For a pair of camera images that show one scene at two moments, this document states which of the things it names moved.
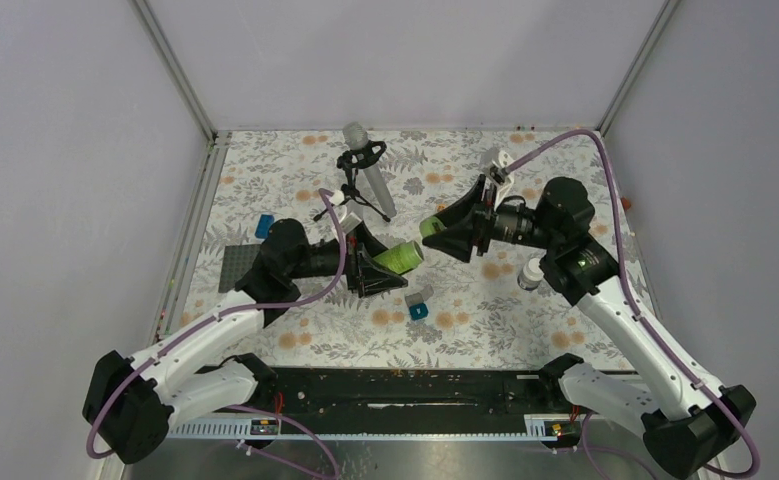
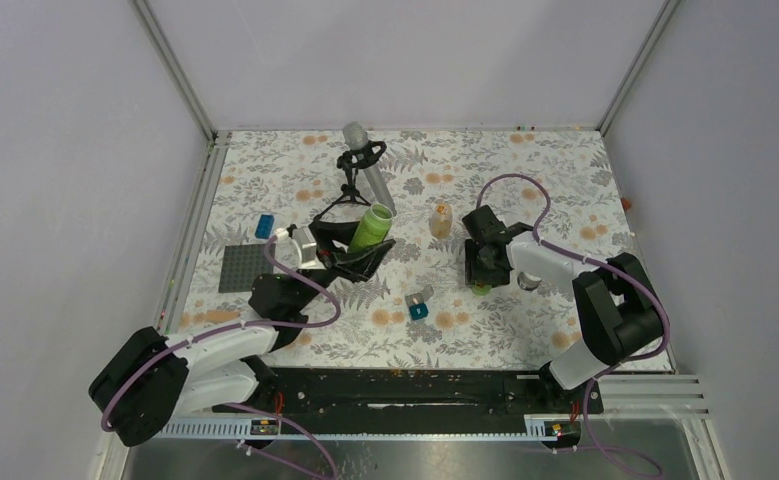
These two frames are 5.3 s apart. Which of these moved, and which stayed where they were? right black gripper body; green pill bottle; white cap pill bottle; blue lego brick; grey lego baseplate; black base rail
Moved: right black gripper body; green pill bottle
Stayed: grey lego baseplate; white cap pill bottle; black base rail; blue lego brick
